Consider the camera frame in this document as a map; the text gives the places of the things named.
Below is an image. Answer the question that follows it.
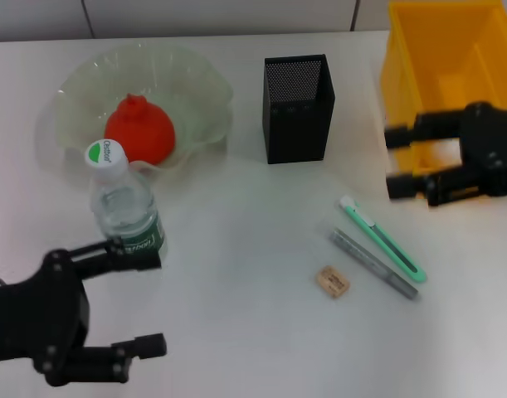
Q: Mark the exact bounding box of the black mesh pen holder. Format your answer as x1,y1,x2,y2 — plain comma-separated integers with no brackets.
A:
261,53,336,165

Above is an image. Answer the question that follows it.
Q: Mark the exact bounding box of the grey marker pen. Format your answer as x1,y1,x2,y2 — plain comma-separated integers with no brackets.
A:
328,226,420,300

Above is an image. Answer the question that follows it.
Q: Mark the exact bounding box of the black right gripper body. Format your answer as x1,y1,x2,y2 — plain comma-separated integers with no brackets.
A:
457,101,507,199

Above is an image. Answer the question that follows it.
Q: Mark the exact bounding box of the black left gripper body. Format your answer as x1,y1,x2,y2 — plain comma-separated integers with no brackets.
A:
0,248,90,387

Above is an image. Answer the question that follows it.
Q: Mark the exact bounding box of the clear glass fruit plate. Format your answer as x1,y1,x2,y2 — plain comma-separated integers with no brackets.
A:
53,43,234,174

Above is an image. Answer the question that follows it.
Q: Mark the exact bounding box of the yellow plastic storage bin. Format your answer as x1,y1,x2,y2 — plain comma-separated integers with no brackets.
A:
379,0,507,200

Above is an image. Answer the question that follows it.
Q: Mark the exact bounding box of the clear plastic water bottle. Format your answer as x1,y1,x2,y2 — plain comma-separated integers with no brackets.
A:
85,139,169,270

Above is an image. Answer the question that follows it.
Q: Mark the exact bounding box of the green utility knife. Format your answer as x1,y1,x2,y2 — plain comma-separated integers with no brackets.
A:
339,196,427,284

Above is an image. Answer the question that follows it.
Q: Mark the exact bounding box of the beige eraser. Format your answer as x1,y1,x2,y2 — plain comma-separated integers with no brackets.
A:
313,265,351,299

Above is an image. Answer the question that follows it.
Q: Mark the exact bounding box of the orange-red fruit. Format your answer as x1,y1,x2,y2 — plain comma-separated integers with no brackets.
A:
104,93,177,166

